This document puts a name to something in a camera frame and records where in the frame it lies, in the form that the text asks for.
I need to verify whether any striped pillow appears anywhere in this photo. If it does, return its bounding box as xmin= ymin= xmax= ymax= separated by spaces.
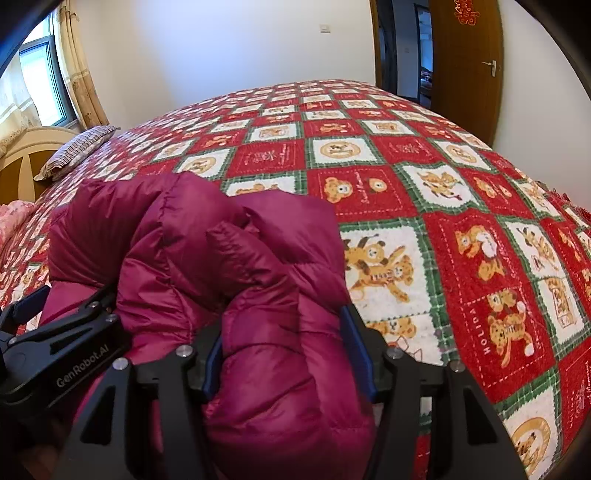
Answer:
xmin=34 ymin=126 xmax=122 ymax=182

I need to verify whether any pink pillow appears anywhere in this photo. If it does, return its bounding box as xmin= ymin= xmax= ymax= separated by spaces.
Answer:
xmin=0 ymin=200 xmax=40 ymax=246

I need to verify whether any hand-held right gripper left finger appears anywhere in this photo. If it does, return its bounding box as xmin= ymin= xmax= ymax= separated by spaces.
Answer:
xmin=53 ymin=323 xmax=228 ymax=480

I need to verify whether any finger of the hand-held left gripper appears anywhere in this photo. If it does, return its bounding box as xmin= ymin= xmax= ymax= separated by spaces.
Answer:
xmin=9 ymin=286 xmax=122 ymax=354
xmin=0 ymin=285 xmax=51 ymax=340

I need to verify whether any wooden door frame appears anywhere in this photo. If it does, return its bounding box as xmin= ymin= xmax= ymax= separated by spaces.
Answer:
xmin=368 ymin=0 xmax=437 ymax=109

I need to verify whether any red printed bear blanket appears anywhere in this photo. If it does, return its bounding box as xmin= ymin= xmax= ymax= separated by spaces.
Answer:
xmin=0 ymin=80 xmax=591 ymax=480

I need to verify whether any red door decoration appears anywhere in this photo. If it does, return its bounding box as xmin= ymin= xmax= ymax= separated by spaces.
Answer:
xmin=451 ymin=0 xmax=484 ymax=27

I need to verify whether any beige patterned curtain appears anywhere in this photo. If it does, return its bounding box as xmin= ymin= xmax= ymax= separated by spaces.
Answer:
xmin=52 ymin=0 xmax=110 ymax=131

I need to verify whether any cream wooden headboard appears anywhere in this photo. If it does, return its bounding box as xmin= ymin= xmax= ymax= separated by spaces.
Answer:
xmin=0 ymin=127 xmax=80 ymax=206

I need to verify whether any magenta down jacket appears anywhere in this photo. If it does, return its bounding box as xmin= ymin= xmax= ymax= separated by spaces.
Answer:
xmin=39 ymin=172 xmax=377 ymax=480

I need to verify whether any brown wooden door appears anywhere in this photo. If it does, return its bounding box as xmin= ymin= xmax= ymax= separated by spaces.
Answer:
xmin=428 ymin=0 xmax=505 ymax=149

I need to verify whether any window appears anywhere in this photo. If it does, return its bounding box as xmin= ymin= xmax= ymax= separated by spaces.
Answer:
xmin=17 ymin=34 xmax=77 ymax=128

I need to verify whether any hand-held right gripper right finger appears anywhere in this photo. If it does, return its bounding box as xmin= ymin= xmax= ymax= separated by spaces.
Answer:
xmin=339 ymin=305 xmax=527 ymax=480

